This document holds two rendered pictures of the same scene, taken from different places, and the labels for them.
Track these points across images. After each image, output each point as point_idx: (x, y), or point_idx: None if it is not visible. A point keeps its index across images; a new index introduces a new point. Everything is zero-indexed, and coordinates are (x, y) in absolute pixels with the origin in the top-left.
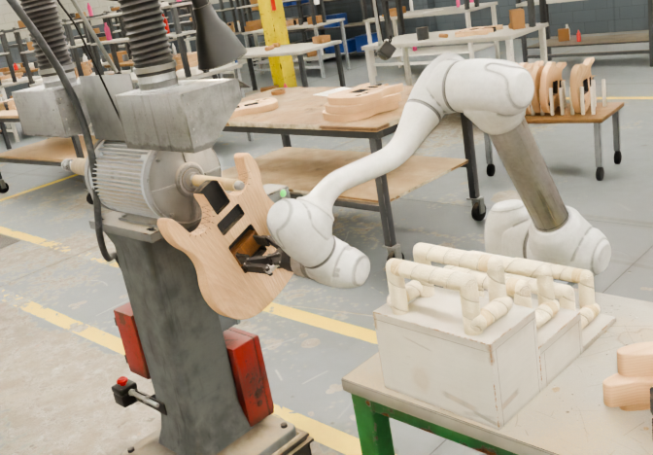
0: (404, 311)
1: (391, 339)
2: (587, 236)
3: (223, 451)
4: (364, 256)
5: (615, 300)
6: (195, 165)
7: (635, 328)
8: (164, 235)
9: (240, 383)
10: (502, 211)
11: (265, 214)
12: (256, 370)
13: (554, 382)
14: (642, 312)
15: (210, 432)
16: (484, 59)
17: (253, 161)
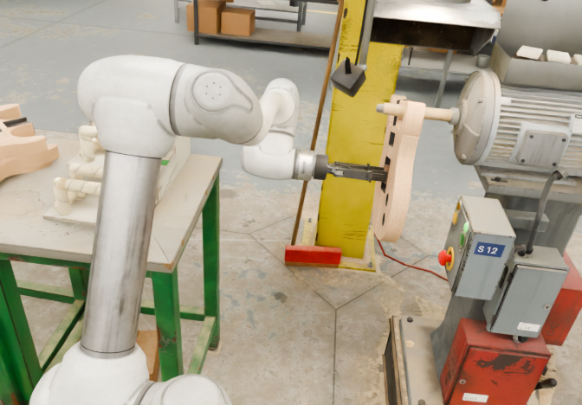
0: None
1: None
2: (59, 365)
3: (429, 350)
4: (242, 151)
5: (40, 241)
6: (462, 107)
7: (29, 215)
8: None
9: (451, 344)
10: (194, 375)
11: (392, 168)
12: (455, 361)
13: None
14: (18, 231)
15: (442, 335)
16: (139, 56)
17: (405, 114)
